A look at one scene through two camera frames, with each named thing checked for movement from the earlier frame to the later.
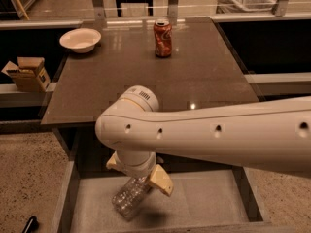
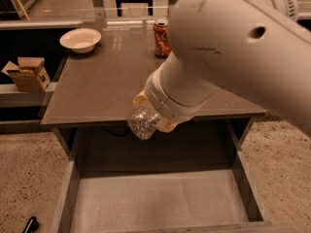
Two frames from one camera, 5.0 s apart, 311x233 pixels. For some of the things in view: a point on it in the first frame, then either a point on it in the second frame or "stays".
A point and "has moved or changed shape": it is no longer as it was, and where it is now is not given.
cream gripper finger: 112,162 -> 141,96
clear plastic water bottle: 128,199 has moved or changed shape
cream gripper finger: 160,180 -> 165,124
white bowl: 81,40 stays
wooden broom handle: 18,3 stays
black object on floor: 32,225 stays
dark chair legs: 120,1 stays
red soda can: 162,38 stays
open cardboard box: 29,75 stays
